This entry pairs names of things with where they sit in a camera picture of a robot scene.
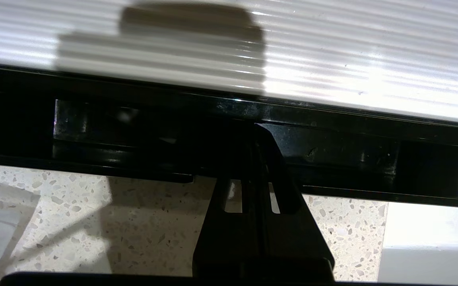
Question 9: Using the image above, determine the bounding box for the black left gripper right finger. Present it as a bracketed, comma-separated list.
[253, 123, 336, 280]

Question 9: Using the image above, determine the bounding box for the white ceramic sink basin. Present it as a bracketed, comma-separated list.
[378, 244, 458, 284]

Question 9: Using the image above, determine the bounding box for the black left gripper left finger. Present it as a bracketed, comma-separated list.
[192, 175, 261, 278]

